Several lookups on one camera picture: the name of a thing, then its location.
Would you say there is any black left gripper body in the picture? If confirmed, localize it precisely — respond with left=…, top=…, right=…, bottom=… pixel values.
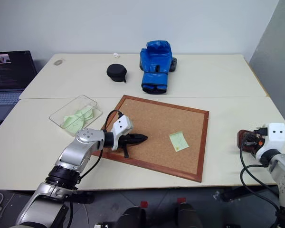
left=117, top=133, right=135, bottom=159

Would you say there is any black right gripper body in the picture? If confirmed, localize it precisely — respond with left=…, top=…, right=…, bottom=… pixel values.
left=250, top=127, right=268, bottom=149

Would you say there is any small reddish brown tray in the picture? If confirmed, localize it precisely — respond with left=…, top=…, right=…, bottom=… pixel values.
left=237, top=129, right=261, bottom=158

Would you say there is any green sticky note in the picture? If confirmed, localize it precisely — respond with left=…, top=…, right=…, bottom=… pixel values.
left=169, top=132, right=190, bottom=153

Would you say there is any crumpled green note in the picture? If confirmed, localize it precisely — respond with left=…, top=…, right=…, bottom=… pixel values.
left=74, top=105, right=96, bottom=122
left=62, top=114, right=86, bottom=135

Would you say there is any clear plastic box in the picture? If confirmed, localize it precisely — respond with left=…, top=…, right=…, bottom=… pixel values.
left=49, top=95, right=104, bottom=137

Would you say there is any wooden framed cork board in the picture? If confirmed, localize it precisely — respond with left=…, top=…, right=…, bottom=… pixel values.
left=92, top=95, right=210, bottom=183

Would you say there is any black round zip case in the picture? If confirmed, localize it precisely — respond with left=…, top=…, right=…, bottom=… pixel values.
left=106, top=63, right=128, bottom=84

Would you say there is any blue boxing glove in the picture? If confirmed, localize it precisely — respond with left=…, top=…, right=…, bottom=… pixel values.
left=139, top=40, right=174, bottom=94

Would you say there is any dark rounded shape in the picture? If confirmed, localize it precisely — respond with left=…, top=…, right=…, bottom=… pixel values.
left=115, top=206, right=147, bottom=228
left=175, top=203, right=203, bottom=228

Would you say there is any dark open laptop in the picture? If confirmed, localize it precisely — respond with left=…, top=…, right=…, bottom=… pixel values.
left=0, top=50, right=38, bottom=107

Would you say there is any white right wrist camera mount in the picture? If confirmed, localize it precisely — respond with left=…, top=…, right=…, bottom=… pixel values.
left=255, top=123, right=285, bottom=160

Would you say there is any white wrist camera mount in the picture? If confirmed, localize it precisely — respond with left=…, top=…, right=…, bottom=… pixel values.
left=255, top=123, right=285, bottom=160
left=110, top=115, right=134, bottom=152

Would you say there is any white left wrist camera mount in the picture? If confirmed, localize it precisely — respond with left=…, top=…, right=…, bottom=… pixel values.
left=110, top=115, right=134, bottom=152

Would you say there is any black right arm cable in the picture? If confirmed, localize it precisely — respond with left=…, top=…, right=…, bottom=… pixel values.
left=239, top=142, right=284, bottom=216

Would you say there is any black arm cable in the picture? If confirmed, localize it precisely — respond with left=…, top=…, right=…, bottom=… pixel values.
left=239, top=142, right=284, bottom=216
left=79, top=110, right=124, bottom=181

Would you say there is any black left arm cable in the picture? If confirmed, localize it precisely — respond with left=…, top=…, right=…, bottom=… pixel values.
left=79, top=110, right=124, bottom=181

